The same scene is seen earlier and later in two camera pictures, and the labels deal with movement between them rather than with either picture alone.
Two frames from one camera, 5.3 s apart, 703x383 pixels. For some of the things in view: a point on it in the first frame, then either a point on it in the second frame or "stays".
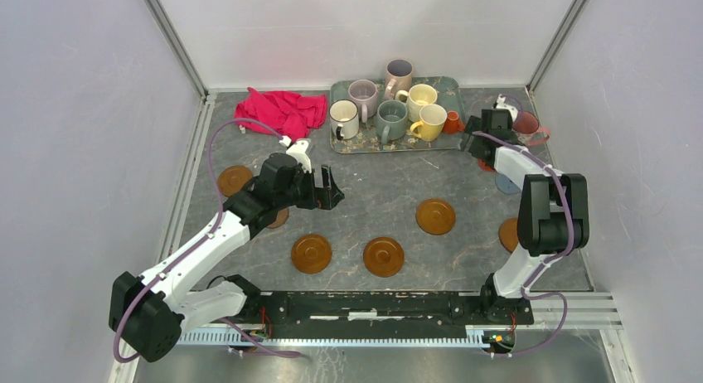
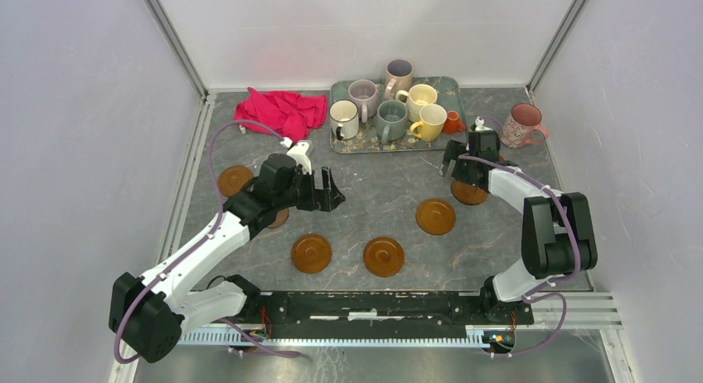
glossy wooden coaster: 383,257 stays
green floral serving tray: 450,95 stays
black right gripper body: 473,126 to 462,171
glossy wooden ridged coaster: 312,254 stays
